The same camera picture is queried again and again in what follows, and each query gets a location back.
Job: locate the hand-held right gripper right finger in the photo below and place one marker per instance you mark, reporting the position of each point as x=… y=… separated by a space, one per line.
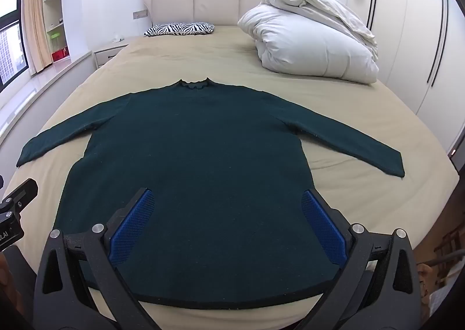
x=323 y=228

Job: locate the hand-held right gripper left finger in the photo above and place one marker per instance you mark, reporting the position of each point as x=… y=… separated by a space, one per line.
x=132 y=228

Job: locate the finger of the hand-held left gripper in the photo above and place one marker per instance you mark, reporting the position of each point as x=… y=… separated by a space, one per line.
x=23 y=190

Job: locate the dark green sweater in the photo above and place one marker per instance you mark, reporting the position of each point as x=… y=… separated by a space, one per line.
x=196 y=155

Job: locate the bed with beige sheet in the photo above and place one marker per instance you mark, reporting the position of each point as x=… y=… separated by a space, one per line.
x=345 y=126

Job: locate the white window sill bench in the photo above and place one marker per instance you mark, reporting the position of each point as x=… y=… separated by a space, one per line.
x=43 y=86

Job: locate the wooden furniture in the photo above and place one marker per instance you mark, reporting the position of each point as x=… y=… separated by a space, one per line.
x=441 y=261

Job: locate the red box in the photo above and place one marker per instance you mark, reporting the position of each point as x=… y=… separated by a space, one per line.
x=60 y=54

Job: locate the black framed window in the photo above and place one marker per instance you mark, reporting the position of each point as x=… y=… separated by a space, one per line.
x=11 y=43

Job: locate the green box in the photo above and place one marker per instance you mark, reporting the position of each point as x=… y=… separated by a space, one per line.
x=55 y=34

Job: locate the white nightstand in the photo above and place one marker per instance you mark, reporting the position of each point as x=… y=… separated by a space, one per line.
x=109 y=54

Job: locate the beige curtain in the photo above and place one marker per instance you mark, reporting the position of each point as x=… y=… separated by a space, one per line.
x=36 y=17

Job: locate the white pillow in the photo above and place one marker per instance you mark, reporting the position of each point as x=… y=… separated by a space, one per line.
x=308 y=43

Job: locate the zebra print pillow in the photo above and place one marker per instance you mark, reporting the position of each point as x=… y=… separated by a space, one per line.
x=180 y=28

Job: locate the white wardrobe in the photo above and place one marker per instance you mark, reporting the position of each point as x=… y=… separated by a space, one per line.
x=399 y=25

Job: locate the white wall shelf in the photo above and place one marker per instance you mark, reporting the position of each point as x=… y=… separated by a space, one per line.
x=54 y=14

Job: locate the grey wall switch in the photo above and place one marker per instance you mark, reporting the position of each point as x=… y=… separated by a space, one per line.
x=140 y=14

